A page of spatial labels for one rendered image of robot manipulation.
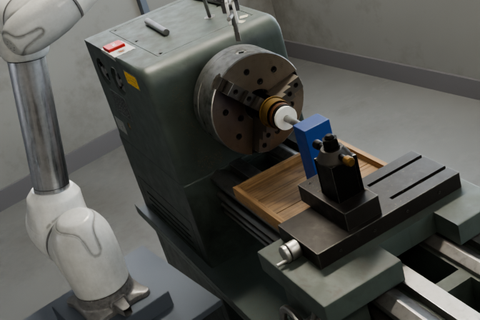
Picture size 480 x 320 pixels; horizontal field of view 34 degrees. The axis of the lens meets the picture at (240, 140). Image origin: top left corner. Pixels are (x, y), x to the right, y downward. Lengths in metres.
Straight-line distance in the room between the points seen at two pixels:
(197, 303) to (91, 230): 0.35
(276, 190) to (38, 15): 0.83
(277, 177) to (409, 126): 2.06
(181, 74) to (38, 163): 0.51
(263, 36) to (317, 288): 0.95
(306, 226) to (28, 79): 0.81
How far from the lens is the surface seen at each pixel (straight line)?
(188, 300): 2.18
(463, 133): 4.15
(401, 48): 4.71
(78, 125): 4.88
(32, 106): 2.13
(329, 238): 1.86
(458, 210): 1.95
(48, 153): 2.17
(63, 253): 2.07
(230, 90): 2.22
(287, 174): 2.32
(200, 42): 2.43
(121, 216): 4.24
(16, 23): 1.93
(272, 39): 2.48
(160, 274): 2.32
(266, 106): 2.21
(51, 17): 1.93
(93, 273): 2.08
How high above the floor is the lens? 2.03
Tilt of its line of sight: 26 degrees down
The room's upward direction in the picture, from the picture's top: 17 degrees counter-clockwise
